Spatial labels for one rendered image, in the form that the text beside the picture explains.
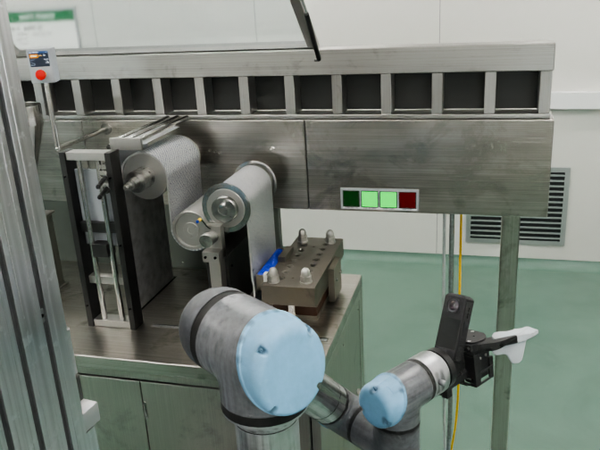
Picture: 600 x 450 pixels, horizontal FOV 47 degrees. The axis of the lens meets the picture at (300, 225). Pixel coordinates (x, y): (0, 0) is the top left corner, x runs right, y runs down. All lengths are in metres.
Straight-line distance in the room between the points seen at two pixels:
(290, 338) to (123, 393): 1.28
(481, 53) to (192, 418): 1.32
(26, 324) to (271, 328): 0.30
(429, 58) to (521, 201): 0.51
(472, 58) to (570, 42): 2.38
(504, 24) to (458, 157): 2.34
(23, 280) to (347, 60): 1.45
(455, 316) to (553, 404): 2.21
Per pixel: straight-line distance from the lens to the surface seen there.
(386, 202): 2.19
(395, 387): 1.10
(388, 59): 2.11
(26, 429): 0.95
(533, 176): 2.15
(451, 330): 1.21
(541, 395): 3.43
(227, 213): 1.96
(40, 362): 0.94
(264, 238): 2.12
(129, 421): 2.13
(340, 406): 1.20
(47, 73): 2.17
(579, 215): 4.68
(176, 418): 2.04
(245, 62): 2.22
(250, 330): 0.84
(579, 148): 4.56
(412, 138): 2.14
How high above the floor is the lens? 1.85
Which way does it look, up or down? 19 degrees down
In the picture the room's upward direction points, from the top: 3 degrees counter-clockwise
